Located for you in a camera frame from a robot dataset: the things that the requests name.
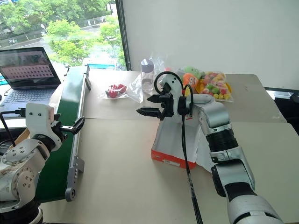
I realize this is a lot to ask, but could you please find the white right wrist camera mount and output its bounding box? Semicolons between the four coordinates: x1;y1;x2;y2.
160;72;183;111

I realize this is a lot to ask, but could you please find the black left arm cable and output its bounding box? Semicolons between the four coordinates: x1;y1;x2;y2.
0;108;26;148

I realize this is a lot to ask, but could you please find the blue white truck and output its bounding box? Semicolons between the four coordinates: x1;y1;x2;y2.
82;58;118;71

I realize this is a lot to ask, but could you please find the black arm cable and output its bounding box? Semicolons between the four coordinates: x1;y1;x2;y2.
0;108;26;148
153;71;204;224

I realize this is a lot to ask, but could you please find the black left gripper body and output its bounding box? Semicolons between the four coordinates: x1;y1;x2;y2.
50;120;69;142

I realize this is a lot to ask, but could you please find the orange plush toy with face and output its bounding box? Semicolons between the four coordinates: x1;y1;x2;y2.
182;73;199;87

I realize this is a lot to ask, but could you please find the brown cardboard piece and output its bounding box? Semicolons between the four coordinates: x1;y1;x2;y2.
8;127;31;150

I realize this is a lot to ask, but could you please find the empty clear plastic bag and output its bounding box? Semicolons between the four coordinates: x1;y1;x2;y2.
128;74;144;104

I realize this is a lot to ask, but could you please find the green plush toy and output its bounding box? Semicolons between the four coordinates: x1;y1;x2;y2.
184;66;204;77

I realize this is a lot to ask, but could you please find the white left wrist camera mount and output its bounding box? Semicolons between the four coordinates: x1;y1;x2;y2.
25;103;63;150

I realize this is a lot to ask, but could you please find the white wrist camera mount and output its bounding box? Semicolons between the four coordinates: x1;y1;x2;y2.
160;72;183;111
25;103;63;150

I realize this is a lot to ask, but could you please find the red shoe box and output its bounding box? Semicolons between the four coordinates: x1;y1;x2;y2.
151;116;212;170

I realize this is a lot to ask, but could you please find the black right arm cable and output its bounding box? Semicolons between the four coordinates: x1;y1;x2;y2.
153;71;204;224

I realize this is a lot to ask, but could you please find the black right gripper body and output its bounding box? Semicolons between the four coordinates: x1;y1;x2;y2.
157;92;175;121

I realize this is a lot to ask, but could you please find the bag of colourful toy fruits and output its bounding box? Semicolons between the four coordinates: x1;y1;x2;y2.
195;71;234;103

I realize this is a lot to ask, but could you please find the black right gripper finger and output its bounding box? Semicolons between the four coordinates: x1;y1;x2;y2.
136;106;164;118
147;93;168;104

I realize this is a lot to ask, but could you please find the green conveyor belt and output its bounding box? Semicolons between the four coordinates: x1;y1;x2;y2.
35;64;92;203

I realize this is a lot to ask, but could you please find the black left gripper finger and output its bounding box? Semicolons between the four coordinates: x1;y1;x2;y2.
60;116;85;135

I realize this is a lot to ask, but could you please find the clear bottle with purple lid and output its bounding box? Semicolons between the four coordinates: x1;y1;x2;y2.
140;59;155;93

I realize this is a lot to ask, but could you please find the clear plastic toy bag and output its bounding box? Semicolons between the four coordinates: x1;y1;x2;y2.
149;52;206;94

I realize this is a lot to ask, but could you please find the black furniture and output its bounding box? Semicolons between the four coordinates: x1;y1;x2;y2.
263;86;299;139

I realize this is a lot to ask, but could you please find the bag of red pieces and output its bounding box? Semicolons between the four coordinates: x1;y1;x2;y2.
98;83;129;100

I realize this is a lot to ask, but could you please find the dark window frame post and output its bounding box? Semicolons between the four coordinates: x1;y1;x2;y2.
115;0;132;71

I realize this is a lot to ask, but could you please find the open dark laptop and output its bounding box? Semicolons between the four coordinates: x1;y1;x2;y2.
0;46;62;111

